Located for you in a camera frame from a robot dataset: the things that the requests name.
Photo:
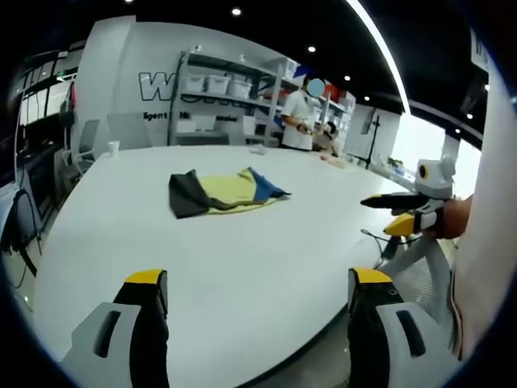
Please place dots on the ceiling light strip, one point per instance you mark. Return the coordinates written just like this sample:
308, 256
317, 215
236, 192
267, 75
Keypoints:
383, 48

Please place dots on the white storage bin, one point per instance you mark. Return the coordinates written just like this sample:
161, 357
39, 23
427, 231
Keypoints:
218, 84
240, 89
194, 83

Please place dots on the black tripod stand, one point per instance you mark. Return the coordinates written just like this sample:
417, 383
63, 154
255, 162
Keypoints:
373, 141

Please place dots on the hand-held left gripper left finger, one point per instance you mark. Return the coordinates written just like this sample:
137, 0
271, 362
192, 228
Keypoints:
121, 347

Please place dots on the grey metal storage shelf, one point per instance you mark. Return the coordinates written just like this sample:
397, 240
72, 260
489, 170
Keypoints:
226, 105

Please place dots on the grey mesh office chair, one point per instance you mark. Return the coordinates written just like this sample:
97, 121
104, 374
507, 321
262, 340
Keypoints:
428, 275

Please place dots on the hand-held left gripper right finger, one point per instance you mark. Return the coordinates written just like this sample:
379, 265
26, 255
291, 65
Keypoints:
375, 347

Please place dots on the person's white shirt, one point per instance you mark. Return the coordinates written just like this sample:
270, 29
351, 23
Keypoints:
493, 226

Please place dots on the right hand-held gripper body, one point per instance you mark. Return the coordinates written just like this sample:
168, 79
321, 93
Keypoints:
434, 180

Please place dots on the person's right hand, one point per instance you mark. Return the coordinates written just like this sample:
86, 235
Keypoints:
454, 218

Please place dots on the small white object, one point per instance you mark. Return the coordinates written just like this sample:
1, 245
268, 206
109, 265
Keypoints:
257, 150

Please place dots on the pink objects on table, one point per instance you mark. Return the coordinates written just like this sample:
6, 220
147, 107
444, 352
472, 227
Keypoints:
335, 161

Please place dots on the white paper cup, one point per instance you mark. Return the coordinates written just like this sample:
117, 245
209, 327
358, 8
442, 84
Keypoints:
114, 148

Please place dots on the yellow blue dark garment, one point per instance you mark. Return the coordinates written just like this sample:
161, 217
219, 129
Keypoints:
234, 190

